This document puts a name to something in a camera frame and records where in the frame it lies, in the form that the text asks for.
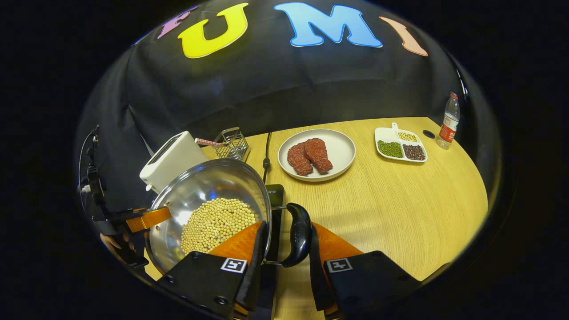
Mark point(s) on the clear water bottle red label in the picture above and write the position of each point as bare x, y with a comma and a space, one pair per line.
448, 126

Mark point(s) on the white divided bean dish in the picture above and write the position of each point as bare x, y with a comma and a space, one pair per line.
400, 146

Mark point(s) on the white toaster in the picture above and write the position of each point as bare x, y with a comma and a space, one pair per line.
173, 158

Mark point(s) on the white round plate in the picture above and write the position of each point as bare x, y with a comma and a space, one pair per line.
342, 151

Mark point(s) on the red steak piece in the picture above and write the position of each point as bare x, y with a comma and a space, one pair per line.
319, 154
298, 161

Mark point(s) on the pink striped straw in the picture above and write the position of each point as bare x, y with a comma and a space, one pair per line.
206, 142

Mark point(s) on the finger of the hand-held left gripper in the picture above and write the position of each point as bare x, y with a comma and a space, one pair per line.
149, 219

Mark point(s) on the heap of soybeans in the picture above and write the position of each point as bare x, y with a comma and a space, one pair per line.
218, 222

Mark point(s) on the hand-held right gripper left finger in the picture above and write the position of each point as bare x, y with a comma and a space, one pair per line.
209, 280

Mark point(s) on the black induction cooktop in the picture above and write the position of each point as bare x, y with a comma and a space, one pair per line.
274, 209

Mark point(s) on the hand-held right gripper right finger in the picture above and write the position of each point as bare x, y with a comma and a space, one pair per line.
369, 280

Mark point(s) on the black backdrop cloth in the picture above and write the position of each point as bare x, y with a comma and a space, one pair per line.
266, 89

